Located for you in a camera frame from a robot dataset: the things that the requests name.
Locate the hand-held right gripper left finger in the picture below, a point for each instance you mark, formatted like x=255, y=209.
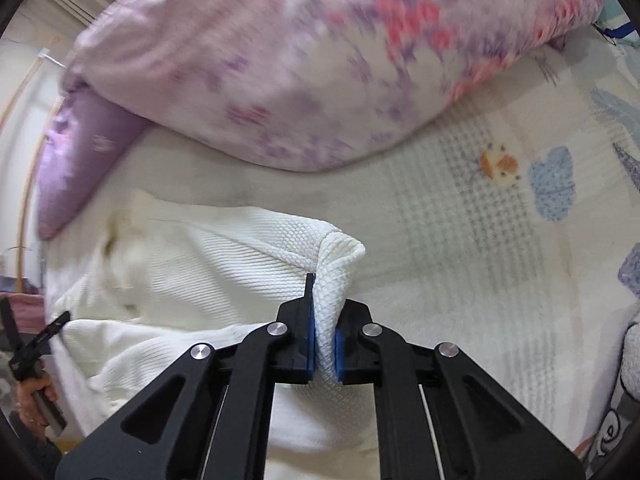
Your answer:
x=310, y=347

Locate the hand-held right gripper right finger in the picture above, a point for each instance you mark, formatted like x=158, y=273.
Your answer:
x=340, y=355

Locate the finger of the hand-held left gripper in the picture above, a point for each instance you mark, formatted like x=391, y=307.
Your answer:
x=42, y=340

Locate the white textured knit garment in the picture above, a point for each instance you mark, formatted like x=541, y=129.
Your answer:
x=200, y=280

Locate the person's left forearm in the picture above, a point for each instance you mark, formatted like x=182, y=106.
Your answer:
x=32, y=447

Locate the person's left hand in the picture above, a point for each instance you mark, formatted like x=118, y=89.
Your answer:
x=31, y=402

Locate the printed bed sheet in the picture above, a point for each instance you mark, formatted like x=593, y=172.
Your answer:
x=450, y=240

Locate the purple pillow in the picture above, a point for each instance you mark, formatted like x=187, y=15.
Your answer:
x=82, y=150

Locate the grey printed cloth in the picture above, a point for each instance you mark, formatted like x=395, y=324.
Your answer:
x=617, y=410

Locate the pink floral pillow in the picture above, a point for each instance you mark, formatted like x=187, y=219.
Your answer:
x=280, y=60

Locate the light teal printed cloth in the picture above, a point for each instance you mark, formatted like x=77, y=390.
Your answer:
x=617, y=10

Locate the curved wooden frame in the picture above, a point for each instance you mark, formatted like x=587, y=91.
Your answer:
x=30, y=160

